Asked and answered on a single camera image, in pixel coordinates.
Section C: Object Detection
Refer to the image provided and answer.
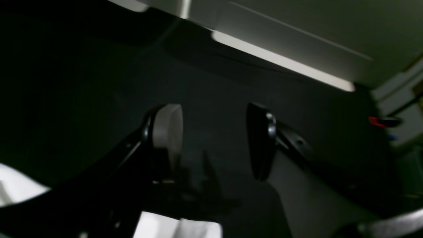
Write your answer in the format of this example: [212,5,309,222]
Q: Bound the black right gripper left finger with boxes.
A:
[142,104,184,184]

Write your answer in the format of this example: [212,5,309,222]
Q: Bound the black tablecloth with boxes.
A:
[1,0,389,238]

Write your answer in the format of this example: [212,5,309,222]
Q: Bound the red blue clamp bottom right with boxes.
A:
[367,116,403,128]

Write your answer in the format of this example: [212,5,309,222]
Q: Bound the white printed t-shirt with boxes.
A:
[1,164,223,238]

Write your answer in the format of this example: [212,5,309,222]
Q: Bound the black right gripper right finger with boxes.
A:
[246,102,277,181]

